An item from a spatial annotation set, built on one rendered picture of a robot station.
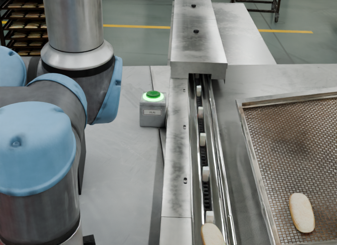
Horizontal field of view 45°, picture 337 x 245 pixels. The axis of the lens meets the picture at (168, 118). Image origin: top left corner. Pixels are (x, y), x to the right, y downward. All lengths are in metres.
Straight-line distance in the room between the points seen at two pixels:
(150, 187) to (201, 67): 0.53
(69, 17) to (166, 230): 0.39
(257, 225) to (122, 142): 0.41
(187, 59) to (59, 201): 1.00
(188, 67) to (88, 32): 0.71
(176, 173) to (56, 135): 0.56
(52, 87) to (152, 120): 0.67
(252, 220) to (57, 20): 0.52
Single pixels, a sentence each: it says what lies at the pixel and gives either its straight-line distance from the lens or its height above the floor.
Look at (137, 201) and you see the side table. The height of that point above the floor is 0.82.
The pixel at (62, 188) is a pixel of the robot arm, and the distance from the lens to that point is 0.36.
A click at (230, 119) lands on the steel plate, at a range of 1.18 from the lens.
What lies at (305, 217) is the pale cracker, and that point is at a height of 0.91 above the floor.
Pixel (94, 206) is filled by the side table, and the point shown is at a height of 0.82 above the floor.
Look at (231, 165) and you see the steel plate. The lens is 0.99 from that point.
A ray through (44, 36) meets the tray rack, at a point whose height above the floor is 0.38.
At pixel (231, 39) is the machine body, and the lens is 1.88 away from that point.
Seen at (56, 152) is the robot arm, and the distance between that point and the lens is 0.34.
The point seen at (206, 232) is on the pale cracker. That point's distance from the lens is 0.75.
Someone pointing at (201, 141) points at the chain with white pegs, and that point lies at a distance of 1.00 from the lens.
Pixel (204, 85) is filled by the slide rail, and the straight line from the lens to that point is 1.31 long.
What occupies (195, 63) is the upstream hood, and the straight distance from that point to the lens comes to 1.30.
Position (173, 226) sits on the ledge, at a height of 0.86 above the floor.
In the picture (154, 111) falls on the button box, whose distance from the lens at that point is 1.09.
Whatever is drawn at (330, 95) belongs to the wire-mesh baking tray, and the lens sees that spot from 1.14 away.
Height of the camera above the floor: 1.38
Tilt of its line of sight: 29 degrees down
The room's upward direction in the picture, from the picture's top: 2 degrees clockwise
